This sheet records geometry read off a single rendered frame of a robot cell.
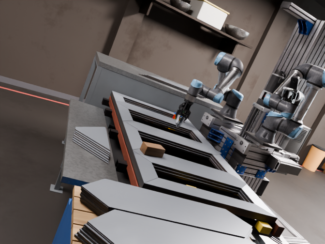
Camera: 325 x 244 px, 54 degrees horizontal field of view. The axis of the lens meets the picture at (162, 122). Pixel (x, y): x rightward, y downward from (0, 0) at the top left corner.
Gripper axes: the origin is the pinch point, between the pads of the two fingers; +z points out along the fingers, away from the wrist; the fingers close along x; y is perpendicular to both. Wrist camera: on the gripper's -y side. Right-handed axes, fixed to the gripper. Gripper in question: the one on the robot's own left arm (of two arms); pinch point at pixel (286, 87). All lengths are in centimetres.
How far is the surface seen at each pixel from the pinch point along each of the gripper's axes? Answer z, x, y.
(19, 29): -48, 375, 17
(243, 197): 23, -5, 63
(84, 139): 74, 72, 58
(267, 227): 34, -24, 68
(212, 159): -5, 32, 59
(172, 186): 70, 13, 59
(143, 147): 60, 43, 52
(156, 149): 55, 38, 51
